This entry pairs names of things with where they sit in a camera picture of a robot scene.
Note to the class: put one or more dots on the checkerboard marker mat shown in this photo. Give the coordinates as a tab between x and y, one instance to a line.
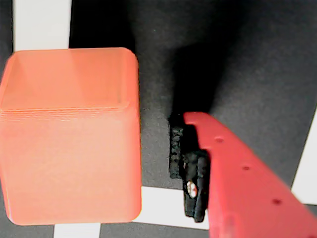
247	49

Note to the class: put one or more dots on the orange cube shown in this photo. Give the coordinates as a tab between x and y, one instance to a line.
69	136

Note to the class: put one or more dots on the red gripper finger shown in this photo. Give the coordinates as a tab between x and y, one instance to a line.
235	186

